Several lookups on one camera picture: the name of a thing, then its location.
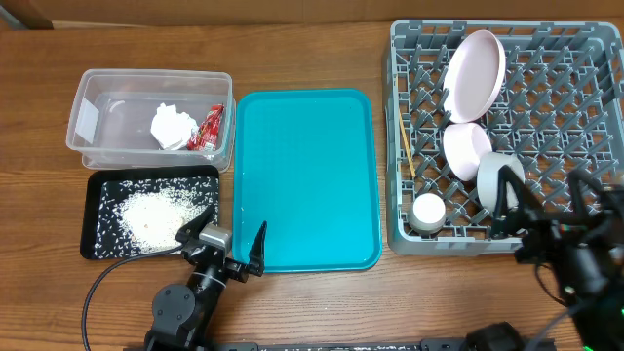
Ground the spilled rice pile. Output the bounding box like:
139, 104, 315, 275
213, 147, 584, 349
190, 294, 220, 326
90, 176, 219, 259

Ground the wooden chopstick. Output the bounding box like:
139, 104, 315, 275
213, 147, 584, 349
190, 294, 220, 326
398, 115, 416, 180

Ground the clear plastic bin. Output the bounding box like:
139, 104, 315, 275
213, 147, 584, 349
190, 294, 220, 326
65, 68, 236, 172

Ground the white plastic cup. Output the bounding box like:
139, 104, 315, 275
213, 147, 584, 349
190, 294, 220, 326
408, 193, 446, 235

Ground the white round plate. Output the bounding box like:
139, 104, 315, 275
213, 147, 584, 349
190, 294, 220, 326
443, 29, 506, 124

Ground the black tray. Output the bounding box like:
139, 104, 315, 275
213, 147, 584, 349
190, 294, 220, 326
80, 166, 219, 259

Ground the white napkin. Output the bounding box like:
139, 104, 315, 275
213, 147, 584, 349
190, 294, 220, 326
150, 103, 199, 150

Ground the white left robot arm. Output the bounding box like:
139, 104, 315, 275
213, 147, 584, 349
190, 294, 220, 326
143, 206, 267, 350

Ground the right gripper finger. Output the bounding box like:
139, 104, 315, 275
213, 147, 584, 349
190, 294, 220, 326
567, 170, 619, 217
489, 166, 543, 239

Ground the red snack wrapper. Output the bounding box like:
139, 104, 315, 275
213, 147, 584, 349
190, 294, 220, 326
187, 104, 225, 151

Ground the pink bowl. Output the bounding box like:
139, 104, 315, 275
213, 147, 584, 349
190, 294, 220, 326
442, 123, 492, 181

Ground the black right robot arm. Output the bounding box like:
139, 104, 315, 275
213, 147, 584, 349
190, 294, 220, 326
491, 166, 623, 350

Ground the grey-rimmed white bowl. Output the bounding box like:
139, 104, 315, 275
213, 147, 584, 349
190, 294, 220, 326
477, 152, 525, 213

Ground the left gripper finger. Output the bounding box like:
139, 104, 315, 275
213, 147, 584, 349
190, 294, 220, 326
175, 205, 215, 244
248, 221, 267, 277

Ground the teal serving tray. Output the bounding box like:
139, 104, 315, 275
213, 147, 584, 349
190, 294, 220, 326
232, 89, 382, 273

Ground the grey dish rack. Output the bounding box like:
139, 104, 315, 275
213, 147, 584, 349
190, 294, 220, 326
382, 19, 623, 256

